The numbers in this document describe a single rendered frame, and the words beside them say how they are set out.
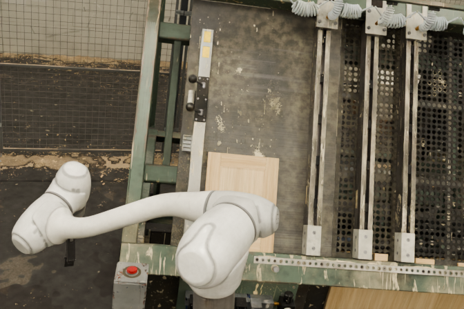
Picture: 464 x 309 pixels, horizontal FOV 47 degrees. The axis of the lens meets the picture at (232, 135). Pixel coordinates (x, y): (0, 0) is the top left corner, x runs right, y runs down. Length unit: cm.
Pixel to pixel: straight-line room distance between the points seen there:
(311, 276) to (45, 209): 123
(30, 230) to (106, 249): 218
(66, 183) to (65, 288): 187
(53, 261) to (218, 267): 251
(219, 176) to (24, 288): 157
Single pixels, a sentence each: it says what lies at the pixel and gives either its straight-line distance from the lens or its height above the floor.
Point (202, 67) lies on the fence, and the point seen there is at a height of 154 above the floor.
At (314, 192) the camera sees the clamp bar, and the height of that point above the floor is 112.
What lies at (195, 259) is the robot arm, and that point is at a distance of 118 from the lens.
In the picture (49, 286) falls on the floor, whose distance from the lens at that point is 345.
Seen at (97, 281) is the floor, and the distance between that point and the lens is 347.
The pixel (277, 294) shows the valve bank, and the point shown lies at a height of 75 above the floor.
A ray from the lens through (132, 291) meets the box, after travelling 208.
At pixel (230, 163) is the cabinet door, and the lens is 233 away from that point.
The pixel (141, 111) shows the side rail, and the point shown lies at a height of 136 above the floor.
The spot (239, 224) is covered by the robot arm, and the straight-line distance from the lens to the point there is 124.
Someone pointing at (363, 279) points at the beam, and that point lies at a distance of 245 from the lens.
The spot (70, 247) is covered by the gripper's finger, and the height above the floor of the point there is 117.
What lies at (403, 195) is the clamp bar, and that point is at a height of 116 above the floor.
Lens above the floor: 229
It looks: 25 degrees down
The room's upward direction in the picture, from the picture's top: 9 degrees clockwise
